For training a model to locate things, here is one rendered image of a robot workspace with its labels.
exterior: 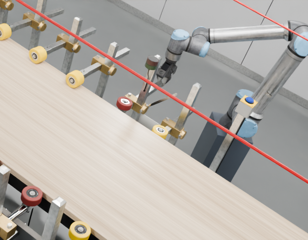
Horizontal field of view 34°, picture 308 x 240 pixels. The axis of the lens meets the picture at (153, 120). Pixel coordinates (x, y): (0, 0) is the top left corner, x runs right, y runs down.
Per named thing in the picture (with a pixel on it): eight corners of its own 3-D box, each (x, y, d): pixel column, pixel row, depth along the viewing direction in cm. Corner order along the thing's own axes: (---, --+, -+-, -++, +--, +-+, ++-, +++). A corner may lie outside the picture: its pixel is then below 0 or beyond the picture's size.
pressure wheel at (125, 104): (117, 110, 273) (123, 93, 266) (129, 118, 271) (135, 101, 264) (109, 115, 266) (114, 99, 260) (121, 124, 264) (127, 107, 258)
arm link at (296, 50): (248, 127, 320) (320, 31, 278) (249, 144, 305) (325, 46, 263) (227, 117, 317) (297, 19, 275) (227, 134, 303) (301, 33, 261)
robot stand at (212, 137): (181, 173, 374) (212, 111, 339) (213, 179, 379) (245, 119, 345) (184, 198, 354) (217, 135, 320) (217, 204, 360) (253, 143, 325)
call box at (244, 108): (239, 106, 247) (245, 94, 242) (251, 114, 245) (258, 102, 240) (233, 112, 241) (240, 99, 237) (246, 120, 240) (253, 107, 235)
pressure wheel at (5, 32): (5, 20, 269) (14, 33, 270) (-2, 27, 274) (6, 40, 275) (-3, 23, 265) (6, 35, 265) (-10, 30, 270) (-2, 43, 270)
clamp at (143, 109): (126, 99, 279) (129, 92, 276) (146, 112, 276) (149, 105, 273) (121, 103, 275) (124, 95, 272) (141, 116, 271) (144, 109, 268)
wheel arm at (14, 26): (59, 11, 309) (60, 5, 307) (63, 14, 308) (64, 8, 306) (-1, 32, 271) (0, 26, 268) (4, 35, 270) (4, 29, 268)
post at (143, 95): (130, 124, 284) (156, 53, 256) (135, 127, 283) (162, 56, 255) (126, 126, 281) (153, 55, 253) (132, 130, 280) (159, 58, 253)
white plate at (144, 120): (119, 115, 286) (124, 101, 281) (157, 139, 280) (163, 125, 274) (119, 115, 286) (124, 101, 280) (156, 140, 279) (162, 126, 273)
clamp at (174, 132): (164, 123, 273) (167, 116, 270) (184, 136, 270) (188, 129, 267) (158, 127, 268) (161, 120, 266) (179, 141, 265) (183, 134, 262)
